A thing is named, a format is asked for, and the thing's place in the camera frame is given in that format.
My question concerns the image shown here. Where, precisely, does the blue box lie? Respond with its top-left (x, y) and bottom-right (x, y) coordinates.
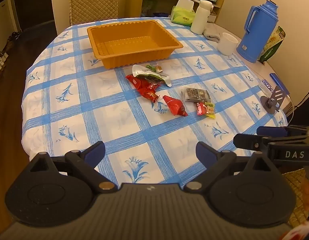
top-left (269, 73), bottom-right (290, 95)

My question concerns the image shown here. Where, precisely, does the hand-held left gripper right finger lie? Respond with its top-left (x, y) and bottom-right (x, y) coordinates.
top-left (184, 141), bottom-right (273, 193)

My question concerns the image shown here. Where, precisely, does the small red foil candy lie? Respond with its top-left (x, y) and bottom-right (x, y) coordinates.
top-left (142, 81), bottom-right (160, 93)

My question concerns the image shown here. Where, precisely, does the blue thermos jug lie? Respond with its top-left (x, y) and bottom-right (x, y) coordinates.
top-left (236, 0), bottom-right (278, 63)

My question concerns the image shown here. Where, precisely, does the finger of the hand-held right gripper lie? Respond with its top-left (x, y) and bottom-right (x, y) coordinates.
top-left (234, 133), bottom-right (270, 153)
top-left (256, 125), bottom-right (309, 138)

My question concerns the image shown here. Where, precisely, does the blue checked tablecloth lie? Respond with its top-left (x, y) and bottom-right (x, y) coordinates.
top-left (21, 17), bottom-right (288, 189)

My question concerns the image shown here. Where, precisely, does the red patterned clothing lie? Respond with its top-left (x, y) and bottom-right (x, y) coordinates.
top-left (282, 226), bottom-right (309, 240)

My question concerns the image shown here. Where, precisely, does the woven seat cushion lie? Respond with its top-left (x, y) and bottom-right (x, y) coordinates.
top-left (282, 166), bottom-right (309, 228)

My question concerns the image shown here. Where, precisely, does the red cartoon print snack packet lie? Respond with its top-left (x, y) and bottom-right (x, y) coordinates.
top-left (162, 95), bottom-right (188, 117)

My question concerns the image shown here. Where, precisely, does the dark clear snack packet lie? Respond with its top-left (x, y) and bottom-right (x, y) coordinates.
top-left (181, 87), bottom-right (211, 103)

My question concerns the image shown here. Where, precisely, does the beige quilted chair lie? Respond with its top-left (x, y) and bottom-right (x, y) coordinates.
top-left (68, 0), bottom-right (120, 27)

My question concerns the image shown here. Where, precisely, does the clear blue-print packet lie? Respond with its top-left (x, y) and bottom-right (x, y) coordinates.
top-left (261, 79), bottom-right (275, 93)

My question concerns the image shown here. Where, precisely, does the white thermos bottle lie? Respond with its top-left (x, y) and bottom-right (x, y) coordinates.
top-left (190, 0), bottom-right (214, 35)

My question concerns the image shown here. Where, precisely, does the white cabinet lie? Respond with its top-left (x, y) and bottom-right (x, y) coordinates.
top-left (0, 0), bottom-right (21, 42)

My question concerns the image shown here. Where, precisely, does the white cup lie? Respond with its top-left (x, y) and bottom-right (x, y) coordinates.
top-left (217, 32), bottom-right (238, 56)

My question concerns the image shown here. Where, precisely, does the grey cloth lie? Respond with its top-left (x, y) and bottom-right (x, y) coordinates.
top-left (203, 23), bottom-right (228, 43)

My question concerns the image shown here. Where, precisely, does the small red snack packet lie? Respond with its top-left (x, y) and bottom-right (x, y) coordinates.
top-left (196, 102), bottom-right (208, 116)

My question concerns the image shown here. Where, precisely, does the orange plastic tray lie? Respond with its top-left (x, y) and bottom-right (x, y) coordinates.
top-left (87, 19), bottom-right (183, 69)

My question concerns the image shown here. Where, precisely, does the green tissue pack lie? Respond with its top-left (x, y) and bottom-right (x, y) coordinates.
top-left (170, 0), bottom-right (196, 27)

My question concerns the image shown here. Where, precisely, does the small green orange candy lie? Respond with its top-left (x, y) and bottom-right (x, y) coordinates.
top-left (145, 64), bottom-right (163, 73)

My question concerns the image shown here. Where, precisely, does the small green yellow snack packet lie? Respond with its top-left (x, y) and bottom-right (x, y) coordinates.
top-left (205, 102), bottom-right (216, 119)

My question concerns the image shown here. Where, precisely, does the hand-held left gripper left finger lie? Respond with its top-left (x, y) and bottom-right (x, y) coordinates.
top-left (27, 141), bottom-right (118, 193)

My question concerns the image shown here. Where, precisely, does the row of shoes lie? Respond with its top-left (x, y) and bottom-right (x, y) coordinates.
top-left (0, 31), bottom-right (20, 79)

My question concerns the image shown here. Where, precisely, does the silver green snack pouch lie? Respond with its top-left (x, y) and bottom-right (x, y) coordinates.
top-left (132, 64), bottom-right (173, 87)

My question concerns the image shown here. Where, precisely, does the dark door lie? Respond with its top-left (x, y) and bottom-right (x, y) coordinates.
top-left (9, 0), bottom-right (70, 32)

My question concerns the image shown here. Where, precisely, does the green printed bag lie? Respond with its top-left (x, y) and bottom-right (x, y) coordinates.
top-left (259, 26), bottom-right (287, 63)

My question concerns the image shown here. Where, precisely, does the grey phone stand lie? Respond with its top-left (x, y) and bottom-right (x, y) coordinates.
top-left (260, 85), bottom-right (288, 116)

